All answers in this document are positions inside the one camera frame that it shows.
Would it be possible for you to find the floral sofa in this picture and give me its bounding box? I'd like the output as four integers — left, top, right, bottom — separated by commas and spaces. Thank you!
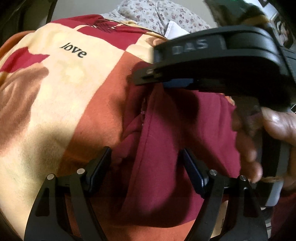
100, 0, 212, 39

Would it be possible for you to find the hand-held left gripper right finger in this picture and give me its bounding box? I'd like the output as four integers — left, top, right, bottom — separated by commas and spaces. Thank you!
180, 148, 269, 241

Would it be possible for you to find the person's right hand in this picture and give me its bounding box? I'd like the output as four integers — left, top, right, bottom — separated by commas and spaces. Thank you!
231, 96, 296, 193

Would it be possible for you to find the maroon fleece garment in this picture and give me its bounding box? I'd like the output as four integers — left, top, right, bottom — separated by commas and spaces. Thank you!
111, 89, 245, 229

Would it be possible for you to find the printed fleece blanket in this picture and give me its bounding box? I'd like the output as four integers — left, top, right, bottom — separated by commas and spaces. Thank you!
0, 14, 236, 241

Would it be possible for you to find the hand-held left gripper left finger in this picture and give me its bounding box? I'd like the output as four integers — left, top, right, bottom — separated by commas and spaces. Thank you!
24, 146, 112, 241

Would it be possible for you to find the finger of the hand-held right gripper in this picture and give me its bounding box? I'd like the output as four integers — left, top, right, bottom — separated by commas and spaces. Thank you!
132, 62, 222, 93

